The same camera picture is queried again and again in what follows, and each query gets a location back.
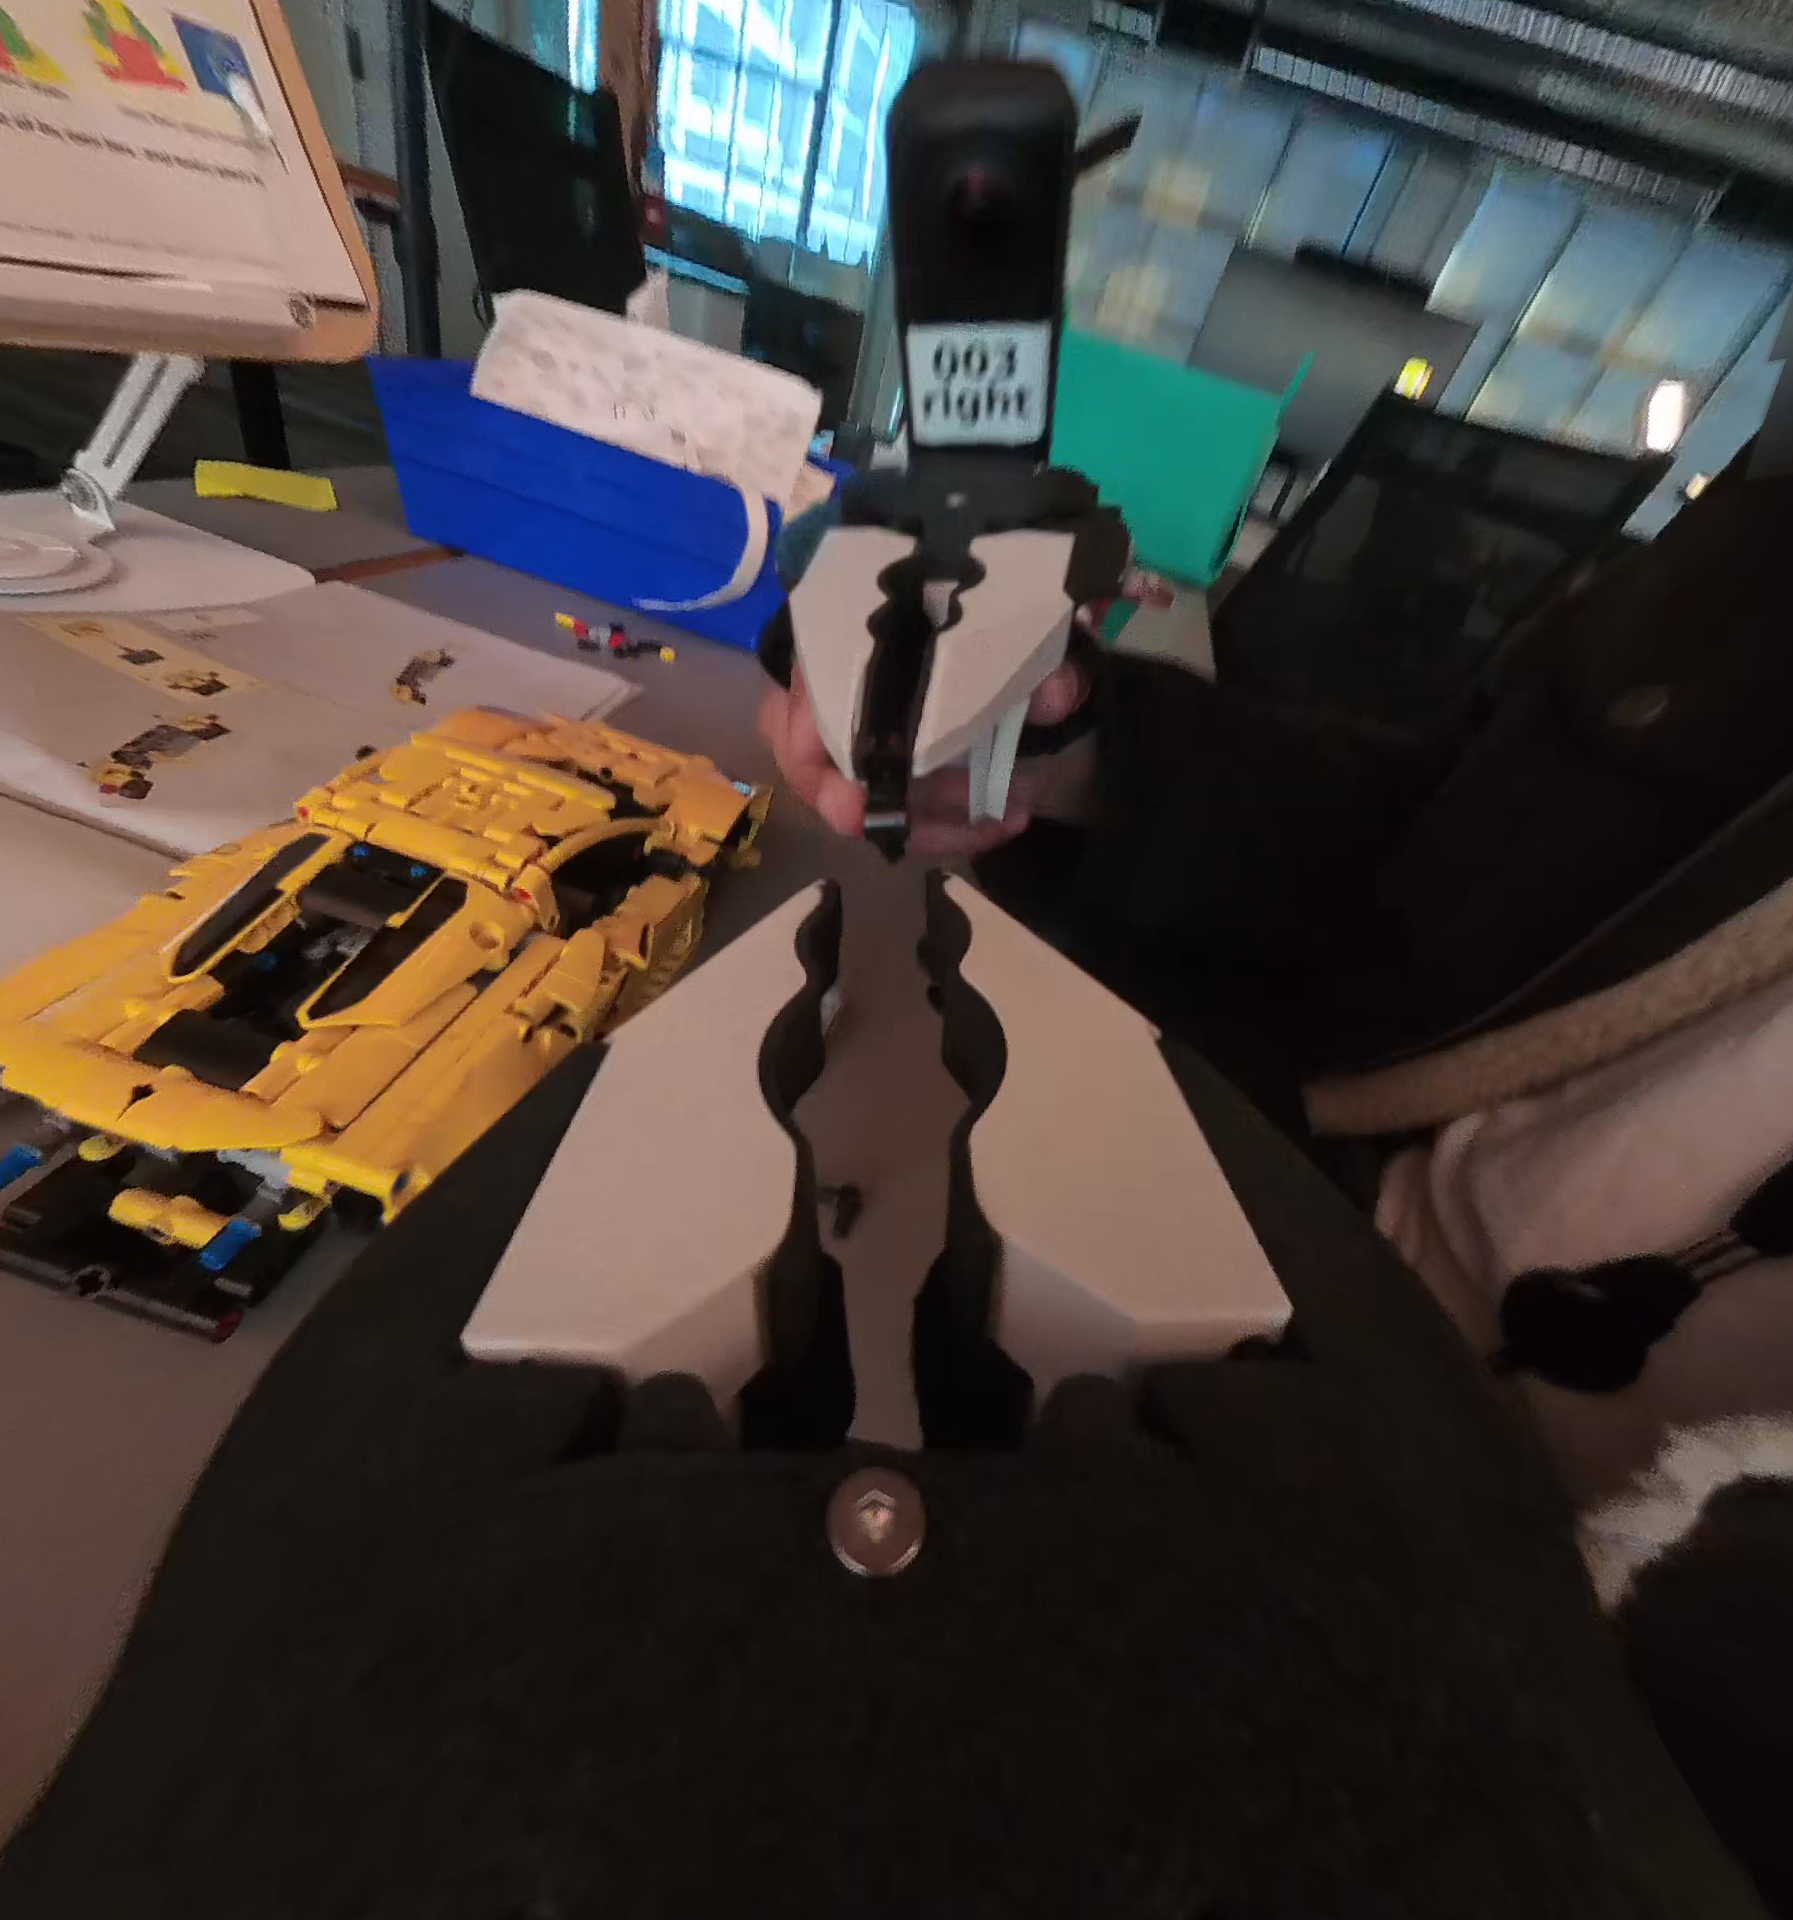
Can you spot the wooden display board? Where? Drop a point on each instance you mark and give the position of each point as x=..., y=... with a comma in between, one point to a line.
x=340, y=224

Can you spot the dark upright panel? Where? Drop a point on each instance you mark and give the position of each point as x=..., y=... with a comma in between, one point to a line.
x=536, y=165

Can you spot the person's right hand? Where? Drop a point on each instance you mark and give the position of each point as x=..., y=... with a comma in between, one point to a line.
x=807, y=750

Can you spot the small black connector piece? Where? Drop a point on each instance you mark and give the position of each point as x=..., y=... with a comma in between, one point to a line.
x=886, y=833

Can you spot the teal plastic bin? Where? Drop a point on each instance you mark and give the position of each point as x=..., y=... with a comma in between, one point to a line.
x=1166, y=435

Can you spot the blue plastic bin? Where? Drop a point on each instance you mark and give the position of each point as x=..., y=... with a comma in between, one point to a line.
x=565, y=466

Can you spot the grey desk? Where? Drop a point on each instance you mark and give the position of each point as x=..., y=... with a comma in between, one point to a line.
x=57, y=1426

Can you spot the small black pin piece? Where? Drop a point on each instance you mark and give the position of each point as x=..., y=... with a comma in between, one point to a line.
x=840, y=1207

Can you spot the paned window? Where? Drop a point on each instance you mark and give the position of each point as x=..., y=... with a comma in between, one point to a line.
x=760, y=104

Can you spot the cluster of tiny coloured pieces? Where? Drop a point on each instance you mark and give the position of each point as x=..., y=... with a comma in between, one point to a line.
x=612, y=638

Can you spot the yellow toy brick car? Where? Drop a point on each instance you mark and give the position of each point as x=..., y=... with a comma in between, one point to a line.
x=355, y=975

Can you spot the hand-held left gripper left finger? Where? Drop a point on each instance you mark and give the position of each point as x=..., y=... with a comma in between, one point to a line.
x=641, y=1200

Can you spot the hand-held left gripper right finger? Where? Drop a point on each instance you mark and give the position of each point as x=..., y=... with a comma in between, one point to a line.
x=1121, y=1200

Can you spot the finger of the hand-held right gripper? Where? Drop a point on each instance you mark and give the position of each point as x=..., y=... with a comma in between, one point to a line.
x=836, y=644
x=1002, y=644

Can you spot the white board stand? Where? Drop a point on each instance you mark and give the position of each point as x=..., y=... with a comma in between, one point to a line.
x=131, y=435

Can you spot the yellow sticky note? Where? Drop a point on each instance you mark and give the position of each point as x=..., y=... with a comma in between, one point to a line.
x=266, y=484

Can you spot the white patterned paper bag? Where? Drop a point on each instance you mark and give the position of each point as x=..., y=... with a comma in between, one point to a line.
x=641, y=382

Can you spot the open instruction booklet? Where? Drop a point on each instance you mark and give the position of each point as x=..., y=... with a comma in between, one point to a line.
x=326, y=660

